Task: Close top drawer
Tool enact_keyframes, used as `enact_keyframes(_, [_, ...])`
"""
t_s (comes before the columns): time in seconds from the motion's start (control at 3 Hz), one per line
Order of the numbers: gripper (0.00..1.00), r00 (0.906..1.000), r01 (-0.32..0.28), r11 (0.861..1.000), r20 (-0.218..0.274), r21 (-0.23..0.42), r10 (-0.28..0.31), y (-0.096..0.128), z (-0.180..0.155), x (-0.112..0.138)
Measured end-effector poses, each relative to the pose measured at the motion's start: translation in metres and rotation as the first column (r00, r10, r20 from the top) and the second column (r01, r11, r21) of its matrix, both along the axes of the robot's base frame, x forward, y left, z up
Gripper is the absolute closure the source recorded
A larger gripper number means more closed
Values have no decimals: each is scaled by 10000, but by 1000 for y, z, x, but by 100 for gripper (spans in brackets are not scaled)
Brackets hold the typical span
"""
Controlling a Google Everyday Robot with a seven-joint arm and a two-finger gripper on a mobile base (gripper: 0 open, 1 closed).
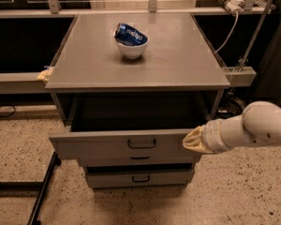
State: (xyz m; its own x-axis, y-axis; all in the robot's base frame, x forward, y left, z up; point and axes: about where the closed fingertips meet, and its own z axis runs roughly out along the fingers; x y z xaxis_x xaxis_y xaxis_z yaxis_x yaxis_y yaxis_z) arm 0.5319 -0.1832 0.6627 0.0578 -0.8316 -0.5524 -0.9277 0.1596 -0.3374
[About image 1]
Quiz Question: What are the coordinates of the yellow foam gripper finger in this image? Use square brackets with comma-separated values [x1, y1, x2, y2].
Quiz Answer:
[183, 126, 211, 154]

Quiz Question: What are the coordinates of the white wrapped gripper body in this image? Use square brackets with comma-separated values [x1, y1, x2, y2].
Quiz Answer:
[202, 116, 243, 153]

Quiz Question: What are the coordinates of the grey top drawer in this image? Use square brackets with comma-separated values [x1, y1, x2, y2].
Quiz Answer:
[50, 92, 210, 160]

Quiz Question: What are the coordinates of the grey drawer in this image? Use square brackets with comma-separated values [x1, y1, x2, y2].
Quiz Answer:
[79, 157, 200, 167]
[50, 92, 210, 160]
[86, 170, 194, 188]

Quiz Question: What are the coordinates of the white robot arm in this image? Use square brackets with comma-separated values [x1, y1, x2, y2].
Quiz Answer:
[183, 101, 281, 154]

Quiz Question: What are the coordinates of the grey drawer cabinet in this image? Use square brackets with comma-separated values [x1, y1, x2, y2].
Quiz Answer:
[46, 13, 229, 179]

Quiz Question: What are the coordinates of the grey bottom drawer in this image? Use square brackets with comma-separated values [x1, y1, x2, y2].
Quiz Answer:
[86, 170, 194, 188]

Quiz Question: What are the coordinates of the grey middle drawer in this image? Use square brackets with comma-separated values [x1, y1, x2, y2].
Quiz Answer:
[79, 157, 200, 167]

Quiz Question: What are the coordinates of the white ceramic bowl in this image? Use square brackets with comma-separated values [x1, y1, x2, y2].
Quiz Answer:
[115, 34, 149, 59]

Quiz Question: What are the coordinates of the crushed blue soda can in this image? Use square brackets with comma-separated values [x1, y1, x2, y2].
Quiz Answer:
[113, 23, 148, 46]

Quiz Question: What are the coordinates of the white power plug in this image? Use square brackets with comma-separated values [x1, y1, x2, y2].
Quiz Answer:
[217, 0, 243, 14]

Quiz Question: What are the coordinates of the metal diagonal rod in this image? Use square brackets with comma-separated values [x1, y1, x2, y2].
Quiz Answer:
[234, 0, 273, 72]

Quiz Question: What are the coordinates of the yellow foam corner pad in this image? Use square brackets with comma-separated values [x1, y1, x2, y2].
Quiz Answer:
[37, 67, 54, 83]

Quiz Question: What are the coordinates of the black cable bundle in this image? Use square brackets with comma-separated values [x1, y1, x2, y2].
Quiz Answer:
[216, 96, 247, 119]

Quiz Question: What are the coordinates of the grey right side rail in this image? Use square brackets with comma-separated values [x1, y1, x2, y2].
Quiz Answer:
[223, 67, 257, 87]

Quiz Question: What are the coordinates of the grey rail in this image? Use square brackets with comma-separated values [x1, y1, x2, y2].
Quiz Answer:
[223, 67, 257, 87]
[0, 72, 47, 95]

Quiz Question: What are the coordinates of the white cable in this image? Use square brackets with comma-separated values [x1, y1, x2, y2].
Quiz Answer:
[213, 11, 240, 55]

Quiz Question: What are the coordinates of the black floor frame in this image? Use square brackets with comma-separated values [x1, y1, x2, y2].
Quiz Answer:
[0, 153, 61, 225]

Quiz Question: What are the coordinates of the black cable on floor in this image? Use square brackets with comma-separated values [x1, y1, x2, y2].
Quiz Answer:
[0, 105, 17, 118]

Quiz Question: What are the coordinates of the grey left side rail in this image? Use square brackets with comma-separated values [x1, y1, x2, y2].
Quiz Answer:
[0, 72, 47, 95]

